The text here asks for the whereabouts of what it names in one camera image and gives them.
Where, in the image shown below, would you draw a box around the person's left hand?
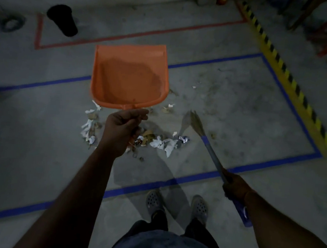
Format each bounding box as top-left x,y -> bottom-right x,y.
97,105 -> 150,161

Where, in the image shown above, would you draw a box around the person's right hand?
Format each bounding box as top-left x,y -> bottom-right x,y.
220,169 -> 255,203

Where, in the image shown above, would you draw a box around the grass broom with metal handle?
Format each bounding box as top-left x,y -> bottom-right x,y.
181,110 -> 262,228

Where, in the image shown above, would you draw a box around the pile of paper scraps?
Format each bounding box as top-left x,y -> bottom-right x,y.
78,76 -> 221,168

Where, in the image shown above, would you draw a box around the orange plastic dustpan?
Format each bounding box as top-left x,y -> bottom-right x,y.
85,39 -> 173,151

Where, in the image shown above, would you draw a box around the black bucket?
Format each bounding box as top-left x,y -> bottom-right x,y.
45,3 -> 81,38

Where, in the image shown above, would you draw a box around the person's right forearm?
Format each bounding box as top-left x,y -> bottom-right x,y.
240,191 -> 327,248

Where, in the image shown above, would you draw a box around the person's left forearm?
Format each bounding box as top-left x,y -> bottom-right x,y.
12,141 -> 117,248

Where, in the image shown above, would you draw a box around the black patterned trousers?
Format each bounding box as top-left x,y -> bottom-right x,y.
114,206 -> 230,248

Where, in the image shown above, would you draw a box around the blue patterned shirt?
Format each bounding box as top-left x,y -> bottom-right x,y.
106,226 -> 233,248

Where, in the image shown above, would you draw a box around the brown plastic chair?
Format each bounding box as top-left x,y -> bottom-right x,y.
287,0 -> 323,34

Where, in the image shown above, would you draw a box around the grey cable coil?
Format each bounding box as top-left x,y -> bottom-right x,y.
0,13 -> 27,34

